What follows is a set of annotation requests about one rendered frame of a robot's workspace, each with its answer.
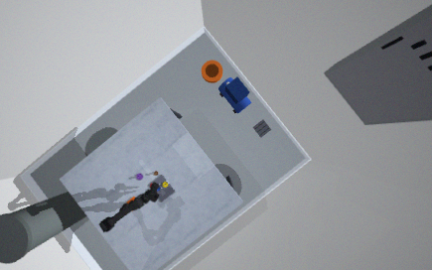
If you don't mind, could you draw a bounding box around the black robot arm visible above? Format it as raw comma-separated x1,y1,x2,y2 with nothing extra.
99,189,159,232

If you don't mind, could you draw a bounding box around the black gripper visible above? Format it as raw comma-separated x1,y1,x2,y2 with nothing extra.
150,182,160,191

